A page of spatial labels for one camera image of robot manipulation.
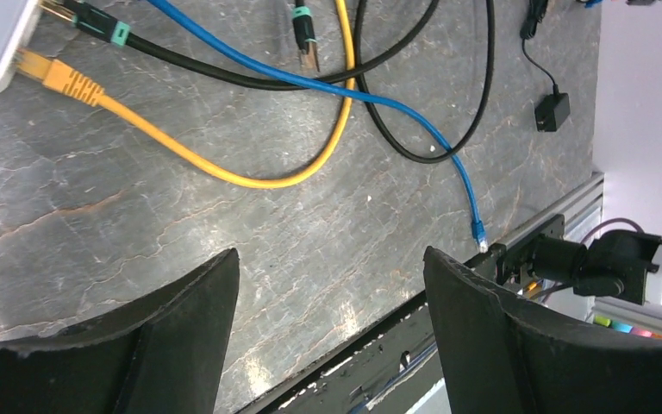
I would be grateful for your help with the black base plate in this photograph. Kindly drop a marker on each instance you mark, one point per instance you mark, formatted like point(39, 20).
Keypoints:
point(395, 365)

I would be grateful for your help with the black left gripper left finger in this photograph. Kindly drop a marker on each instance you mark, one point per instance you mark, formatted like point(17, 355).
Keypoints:
point(160, 353)

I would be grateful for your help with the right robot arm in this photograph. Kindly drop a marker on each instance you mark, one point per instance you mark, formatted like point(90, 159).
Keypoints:
point(621, 264)

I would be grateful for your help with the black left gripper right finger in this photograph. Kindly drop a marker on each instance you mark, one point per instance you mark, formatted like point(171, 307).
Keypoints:
point(536, 360)

